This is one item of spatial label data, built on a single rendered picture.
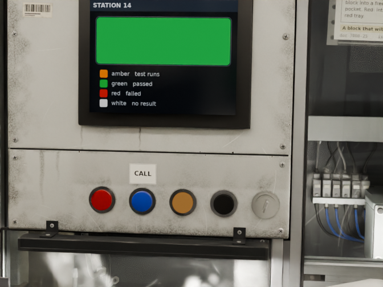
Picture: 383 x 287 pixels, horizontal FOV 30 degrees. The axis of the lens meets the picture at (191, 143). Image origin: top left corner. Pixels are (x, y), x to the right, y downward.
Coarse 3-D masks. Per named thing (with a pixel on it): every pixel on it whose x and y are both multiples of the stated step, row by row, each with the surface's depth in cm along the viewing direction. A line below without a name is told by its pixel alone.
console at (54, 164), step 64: (64, 0) 104; (256, 0) 101; (64, 64) 105; (256, 64) 102; (64, 128) 106; (128, 128) 105; (192, 128) 104; (256, 128) 103; (64, 192) 106; (128, 192) 105; (192, 192) 104; (256, 192) 104
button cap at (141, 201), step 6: (138, 192) 104; (144, 192) 104; (132, 198) 104; (138, 198) 104; (144, 198) 104; (150, 198) 104; (132, 204) 104; (138, 204) 104; (144, 204) 104; (150, 204) 104; (138, 210) 104; (144, 210) 104
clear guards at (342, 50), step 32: (320, 0) 102; (352, 0) 101; (320, 32) 102; (352, 32) 101; (320, 64) 102; (352, 64) 102; (320, 96) 103; (352, 96) 102; (320, 128) 103; (352, 128) 102; (320, 160) 103; (352, 160) 103; (320, 192) 104; (352, 192) 103; (320, 224) 104; (352, 224) 104; (32, 256) 109; (64, 256) 108; (96, 256) 108; (128, 256) 107; (160, 256) 107; (320, 256) 104; (352, 256) 104
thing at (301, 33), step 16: (304, 0) 102; (304, 16) 102; (304, 32) 102; (304, 48) 102; (304, 64) 102; (304, 80) 103; (304, 96) 103; (304, 112) 103; (304, 128) 103; (304, 144) 103; (272, 240) 105; (272, 256) 105; (272, 272) 105
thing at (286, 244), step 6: (288, 240) 105; (288, 246) 105; (288, 252) 105; (288, 258) 105; (288, 264) 105; (288, 270) 105; (282, 276) 105; (288, 276) 105; (282, 282) 105; (288, 282) 105
